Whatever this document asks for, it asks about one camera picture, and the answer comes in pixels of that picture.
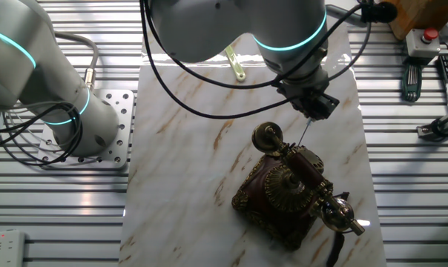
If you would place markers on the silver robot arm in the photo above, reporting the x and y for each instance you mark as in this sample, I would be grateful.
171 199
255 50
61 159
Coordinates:
23 55

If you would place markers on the white power strip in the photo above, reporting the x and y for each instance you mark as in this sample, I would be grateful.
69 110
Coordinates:
3 248

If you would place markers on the red emergency stop button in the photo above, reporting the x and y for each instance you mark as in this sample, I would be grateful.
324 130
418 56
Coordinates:
429 34

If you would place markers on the brass and maroon phone handset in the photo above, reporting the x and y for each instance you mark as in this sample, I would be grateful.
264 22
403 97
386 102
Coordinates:
305 172

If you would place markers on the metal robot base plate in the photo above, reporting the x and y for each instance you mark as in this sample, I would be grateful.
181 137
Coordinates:
120 122

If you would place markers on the yellow-green fly swatter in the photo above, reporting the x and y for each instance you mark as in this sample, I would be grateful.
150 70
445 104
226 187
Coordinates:
237 68

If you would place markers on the green hex key holder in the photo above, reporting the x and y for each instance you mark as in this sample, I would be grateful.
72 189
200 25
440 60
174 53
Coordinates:
412 83

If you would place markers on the vintage brass rotary phone base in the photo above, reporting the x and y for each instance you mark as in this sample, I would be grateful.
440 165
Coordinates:
261 200

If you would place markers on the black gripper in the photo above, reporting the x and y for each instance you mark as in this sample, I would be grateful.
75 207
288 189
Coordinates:
307 99

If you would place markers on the small silver camera on mount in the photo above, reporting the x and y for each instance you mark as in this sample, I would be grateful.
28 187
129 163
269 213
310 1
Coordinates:
441 128

